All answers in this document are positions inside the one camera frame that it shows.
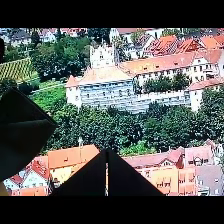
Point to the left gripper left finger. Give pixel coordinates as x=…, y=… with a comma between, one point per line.
x=91, y=181

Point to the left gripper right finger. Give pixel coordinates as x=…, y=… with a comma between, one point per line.
x=125, y=180

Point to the dark grey garment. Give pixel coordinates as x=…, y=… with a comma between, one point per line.
x=21, y=133

